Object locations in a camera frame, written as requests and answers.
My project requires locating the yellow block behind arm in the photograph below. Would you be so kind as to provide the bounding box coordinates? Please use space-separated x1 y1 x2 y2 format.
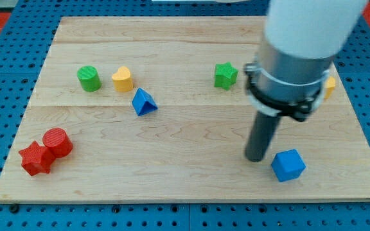
324 76 336 99

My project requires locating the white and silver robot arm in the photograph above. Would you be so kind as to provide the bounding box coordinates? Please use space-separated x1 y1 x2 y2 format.
245 0 367 122

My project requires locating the yellow heart block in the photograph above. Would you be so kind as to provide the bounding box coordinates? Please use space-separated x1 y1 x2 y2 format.
112 66 134 92

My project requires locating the blue triangle block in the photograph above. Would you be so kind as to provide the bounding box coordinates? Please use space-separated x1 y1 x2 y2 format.
132 88 158 116

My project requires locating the green star block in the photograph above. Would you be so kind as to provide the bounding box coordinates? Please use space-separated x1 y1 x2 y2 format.
214 62 238 90

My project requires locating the wooden board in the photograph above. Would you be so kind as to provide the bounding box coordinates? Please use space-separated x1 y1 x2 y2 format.
0 16 370 204

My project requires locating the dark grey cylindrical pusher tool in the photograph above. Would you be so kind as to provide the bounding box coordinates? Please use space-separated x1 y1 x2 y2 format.
245 112 281 162

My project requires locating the green cylinder block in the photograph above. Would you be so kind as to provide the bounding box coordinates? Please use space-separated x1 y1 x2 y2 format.
76 65 101 92

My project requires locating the blue cube block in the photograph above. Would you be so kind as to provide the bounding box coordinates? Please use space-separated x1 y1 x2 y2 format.
271 149 306 182

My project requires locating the red cylinder block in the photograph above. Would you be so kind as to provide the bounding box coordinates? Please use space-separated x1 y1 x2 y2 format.
42 128 73 158

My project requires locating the red star block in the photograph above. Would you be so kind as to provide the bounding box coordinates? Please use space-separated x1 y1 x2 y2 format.
19 141 56 176

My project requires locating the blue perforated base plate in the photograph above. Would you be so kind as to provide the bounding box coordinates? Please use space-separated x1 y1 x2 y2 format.
0 0 370 230

